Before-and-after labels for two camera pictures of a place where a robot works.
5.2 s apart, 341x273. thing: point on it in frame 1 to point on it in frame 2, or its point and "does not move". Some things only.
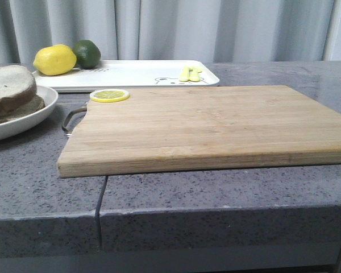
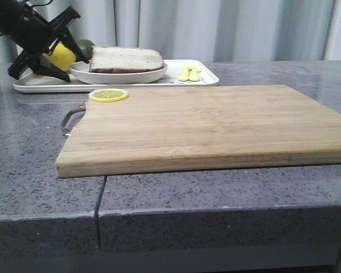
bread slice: x=9 y=86 to x=107 y=59
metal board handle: x=67 y=132 does not move
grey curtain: x=174 y=30 does not move
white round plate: x=0 y=131 to x=80 y=70
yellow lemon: x=55 y=60 does not move
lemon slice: x=108 y=95 does not move
